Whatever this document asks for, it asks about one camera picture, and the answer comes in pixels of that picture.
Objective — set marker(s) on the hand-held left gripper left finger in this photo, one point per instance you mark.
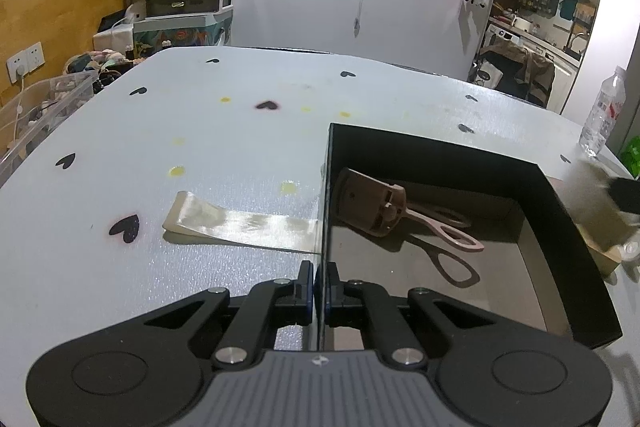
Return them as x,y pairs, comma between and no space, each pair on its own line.
309,294

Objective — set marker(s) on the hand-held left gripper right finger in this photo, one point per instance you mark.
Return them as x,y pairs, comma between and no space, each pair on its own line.
328,297

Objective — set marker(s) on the pinkish brown case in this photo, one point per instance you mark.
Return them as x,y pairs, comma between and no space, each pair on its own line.
607,259

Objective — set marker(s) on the pink eyelash curler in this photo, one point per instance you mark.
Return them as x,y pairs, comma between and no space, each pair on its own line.
365,207

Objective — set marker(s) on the black box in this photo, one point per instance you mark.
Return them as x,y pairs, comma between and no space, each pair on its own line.
575,287

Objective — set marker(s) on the clear plastic water bottle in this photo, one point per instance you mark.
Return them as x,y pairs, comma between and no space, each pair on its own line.
602,112

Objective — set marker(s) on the beige glossy strip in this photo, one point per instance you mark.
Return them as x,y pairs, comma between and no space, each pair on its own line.
240,224

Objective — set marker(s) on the chair draped with clothing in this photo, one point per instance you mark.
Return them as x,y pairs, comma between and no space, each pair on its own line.
530,74

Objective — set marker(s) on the teal hanging bag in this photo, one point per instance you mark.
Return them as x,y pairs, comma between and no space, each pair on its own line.
569,6

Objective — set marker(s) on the white washing machine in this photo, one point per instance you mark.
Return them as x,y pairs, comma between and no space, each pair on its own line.
502,38

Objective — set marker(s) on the patterned teal box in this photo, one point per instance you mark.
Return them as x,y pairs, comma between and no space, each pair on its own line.
185,34

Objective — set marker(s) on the pile of soft clutter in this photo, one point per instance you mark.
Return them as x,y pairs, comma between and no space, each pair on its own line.
97,64

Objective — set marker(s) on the white desktop appliance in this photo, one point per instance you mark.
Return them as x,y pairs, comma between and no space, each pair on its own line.
117,34

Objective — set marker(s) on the clear plastic storage bin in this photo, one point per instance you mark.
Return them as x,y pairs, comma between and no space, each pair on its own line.
45,107

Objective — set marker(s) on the white wall socket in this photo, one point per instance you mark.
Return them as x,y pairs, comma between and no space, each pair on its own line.
25,61

